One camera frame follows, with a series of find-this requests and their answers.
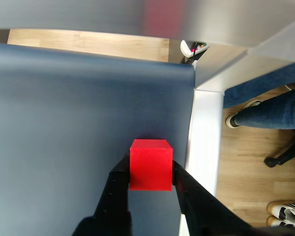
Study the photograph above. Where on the black office chair base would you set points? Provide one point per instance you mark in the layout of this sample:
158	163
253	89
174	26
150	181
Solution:
288	151

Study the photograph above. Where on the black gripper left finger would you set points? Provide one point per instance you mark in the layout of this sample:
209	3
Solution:
113	204

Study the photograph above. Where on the white device with lights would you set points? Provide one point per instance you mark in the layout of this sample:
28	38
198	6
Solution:
186	48

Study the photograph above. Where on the white black-striped sneaker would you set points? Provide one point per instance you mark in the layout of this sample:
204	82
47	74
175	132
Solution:
280	223
288	210

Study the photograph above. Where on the dark blue mat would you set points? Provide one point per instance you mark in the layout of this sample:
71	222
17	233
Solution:
64	110

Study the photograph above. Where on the red cube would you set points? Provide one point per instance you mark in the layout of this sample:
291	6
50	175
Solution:
150	169

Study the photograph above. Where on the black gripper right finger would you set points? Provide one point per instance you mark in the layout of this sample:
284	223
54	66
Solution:
201	211

